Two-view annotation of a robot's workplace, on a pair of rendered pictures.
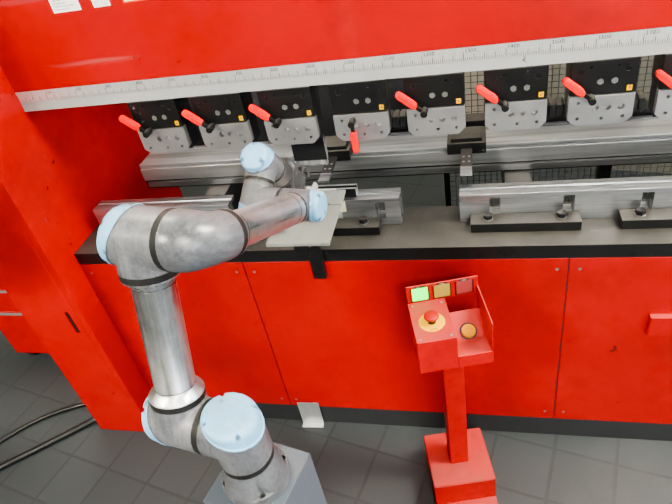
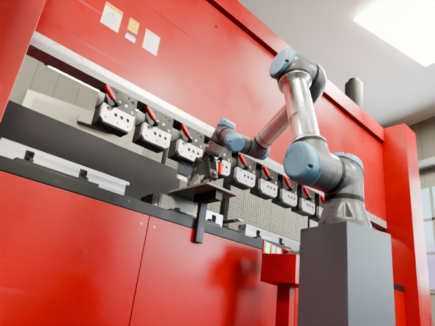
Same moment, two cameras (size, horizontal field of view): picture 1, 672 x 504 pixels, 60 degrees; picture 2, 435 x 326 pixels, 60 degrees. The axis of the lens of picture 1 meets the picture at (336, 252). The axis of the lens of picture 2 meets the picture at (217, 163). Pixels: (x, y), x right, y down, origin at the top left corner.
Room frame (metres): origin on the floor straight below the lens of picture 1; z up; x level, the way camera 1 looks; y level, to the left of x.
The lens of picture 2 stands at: (0.53, 1.41, 0.51)
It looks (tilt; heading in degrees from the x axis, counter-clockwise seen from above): 22 degrees up; 301
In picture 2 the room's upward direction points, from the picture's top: 7 degrees clockwise
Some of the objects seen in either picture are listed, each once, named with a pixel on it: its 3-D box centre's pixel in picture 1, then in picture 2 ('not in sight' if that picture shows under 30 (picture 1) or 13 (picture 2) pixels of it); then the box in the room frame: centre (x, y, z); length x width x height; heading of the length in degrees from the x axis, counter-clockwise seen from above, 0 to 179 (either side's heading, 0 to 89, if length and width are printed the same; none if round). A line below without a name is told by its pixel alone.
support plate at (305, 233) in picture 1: (307, 216); (202, 193); (1.40, 0.06, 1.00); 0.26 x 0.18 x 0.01; 162
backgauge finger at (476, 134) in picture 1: (466, 150); (224, 220); (1.56, -0.46, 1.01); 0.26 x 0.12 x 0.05; 162
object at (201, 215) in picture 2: (312, 255); (205, 217); (1.36, 0.07, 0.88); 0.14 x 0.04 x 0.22; 162
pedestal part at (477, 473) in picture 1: (460, 472); not in sight; (1.07, -0.26, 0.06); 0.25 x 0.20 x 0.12; 176
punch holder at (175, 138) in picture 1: (164, 121); (114, 111); (1.67, 0.42, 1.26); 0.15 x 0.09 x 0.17; 72
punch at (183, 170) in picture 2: (309, 151); (186, 171); (1.54, 0.01, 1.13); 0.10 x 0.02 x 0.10; 72
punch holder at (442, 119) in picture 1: (435, 99); (241, 171); (1.42, -0.34, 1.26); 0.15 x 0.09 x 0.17; 72
